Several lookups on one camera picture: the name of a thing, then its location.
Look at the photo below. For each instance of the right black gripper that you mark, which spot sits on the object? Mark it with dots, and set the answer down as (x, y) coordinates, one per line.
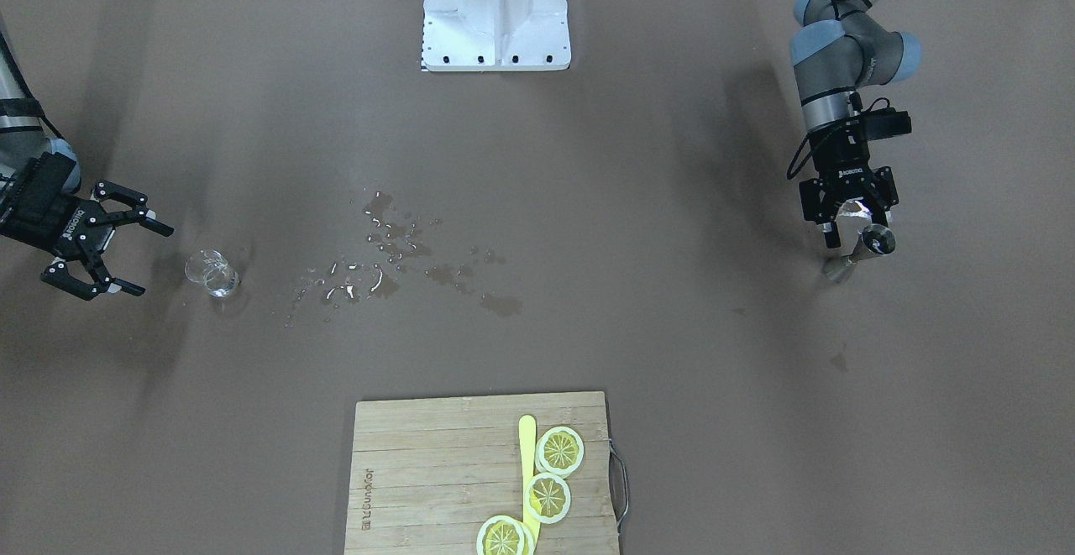
(57, 221)

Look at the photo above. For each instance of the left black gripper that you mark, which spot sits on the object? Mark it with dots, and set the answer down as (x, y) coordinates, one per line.
(844, 159)

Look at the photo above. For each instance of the steel jigger measuring cup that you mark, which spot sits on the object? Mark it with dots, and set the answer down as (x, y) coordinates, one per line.
(875, 241)

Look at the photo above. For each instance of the clear glass cup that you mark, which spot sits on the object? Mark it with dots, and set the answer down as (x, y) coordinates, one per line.
(209, 269)

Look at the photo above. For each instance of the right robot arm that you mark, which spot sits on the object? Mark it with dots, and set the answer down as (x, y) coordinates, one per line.
(27, 133)

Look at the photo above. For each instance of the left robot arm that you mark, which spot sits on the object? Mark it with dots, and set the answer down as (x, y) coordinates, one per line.
(838, 50)

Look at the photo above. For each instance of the lemon slice far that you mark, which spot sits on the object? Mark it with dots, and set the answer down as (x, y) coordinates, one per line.
(559, 451)

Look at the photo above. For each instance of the lemon slice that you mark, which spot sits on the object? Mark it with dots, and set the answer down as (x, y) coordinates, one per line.
(503, 535)
(559, 451)
(547, 499)

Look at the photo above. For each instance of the yellow plastic knife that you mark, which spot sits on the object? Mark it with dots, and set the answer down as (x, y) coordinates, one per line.
(526, 438)

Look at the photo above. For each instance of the lemon slice middle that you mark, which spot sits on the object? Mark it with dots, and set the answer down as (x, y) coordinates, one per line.
(547, 499)

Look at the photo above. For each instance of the wooden cutting board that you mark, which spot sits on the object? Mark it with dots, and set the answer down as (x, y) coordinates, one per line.
(427, 473)

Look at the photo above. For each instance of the lemon slice near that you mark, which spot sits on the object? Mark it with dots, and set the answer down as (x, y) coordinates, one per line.
(503, 535)

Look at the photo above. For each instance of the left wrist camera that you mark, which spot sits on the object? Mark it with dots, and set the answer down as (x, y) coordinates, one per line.
(884, 124)

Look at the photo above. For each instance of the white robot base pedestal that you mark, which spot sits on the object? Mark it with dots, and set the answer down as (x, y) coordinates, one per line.
(495, 35)

